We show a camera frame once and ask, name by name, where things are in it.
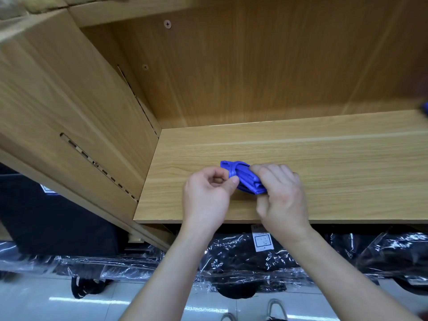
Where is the person's left forearm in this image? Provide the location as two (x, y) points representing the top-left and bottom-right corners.
(120, 230), (215, 321)

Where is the person's right hand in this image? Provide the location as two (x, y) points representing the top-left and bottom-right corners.
(249, 164), (314, 245)

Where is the person's right shoe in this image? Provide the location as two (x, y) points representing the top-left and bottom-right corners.
(265, 299), (290, 321)

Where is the person's left hand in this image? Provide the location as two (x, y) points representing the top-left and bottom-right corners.
(181, 165), (240, 241)

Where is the person's right forearm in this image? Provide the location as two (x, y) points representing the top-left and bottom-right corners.
(286, 226), (422, 321)

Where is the black plastic-wrapped bag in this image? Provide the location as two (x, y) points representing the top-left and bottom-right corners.
(0, 239), (165, 300)
(314, 226), (428, 295)

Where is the white paper tag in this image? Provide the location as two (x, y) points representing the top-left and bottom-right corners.
(251, 224), (276, 253)

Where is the wooden shelf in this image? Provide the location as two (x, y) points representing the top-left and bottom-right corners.
(0, 0), (428, 250)

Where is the beige woven basket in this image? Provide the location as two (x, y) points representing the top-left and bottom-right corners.
(0, 0), (128, 17)

